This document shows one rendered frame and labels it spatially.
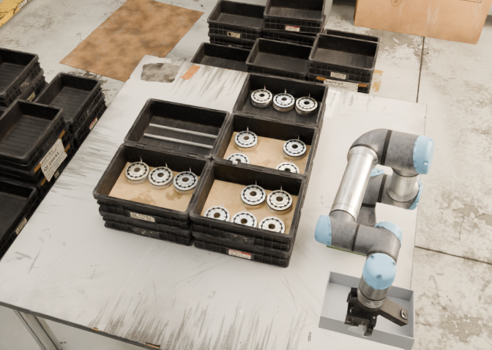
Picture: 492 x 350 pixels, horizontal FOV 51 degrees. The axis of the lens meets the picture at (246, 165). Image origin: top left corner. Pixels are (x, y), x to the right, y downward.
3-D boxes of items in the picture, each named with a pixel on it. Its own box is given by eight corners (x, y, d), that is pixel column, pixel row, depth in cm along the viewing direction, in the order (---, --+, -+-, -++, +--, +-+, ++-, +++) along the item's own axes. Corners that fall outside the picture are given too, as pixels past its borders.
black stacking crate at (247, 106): (326, 104, 255) (329, 86, 247) (315, 146, 236) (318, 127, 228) (248, 91, 262) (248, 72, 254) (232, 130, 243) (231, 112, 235)
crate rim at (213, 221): (306, 181, 209) (306, 177, 208) (291, 241, 190) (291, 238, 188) (211, 162, 216) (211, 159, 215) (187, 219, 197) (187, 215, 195)
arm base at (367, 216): (373, 223, 213) (378, 200, 212) (377, 232, 198) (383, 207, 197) (337, 215, 215) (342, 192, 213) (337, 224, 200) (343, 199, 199)
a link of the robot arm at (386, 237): (362, 212, 137) (353, 245, 131) (406, 223, 134) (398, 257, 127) (360, 230, 143) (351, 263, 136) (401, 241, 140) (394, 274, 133)
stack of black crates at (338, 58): (367, 97, 360) (380, 42, 326) (362, 126, 341) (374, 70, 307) (311, 86, 368) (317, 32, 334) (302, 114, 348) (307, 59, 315)
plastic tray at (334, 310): (411, 301, 166) (414, 290, 163) (411, 351, 149) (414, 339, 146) (326, 281, 171) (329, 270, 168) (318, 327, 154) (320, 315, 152)
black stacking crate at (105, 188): (211, 178, 224) (210, 159, 215) (189, 233, 204) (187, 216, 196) (127, 161, 230) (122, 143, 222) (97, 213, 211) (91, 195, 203)
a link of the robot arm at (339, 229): (355, 115, 167) (313, 223, 133) (390, 121, 164) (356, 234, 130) (352, 143, 175) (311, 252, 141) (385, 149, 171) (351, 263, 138)
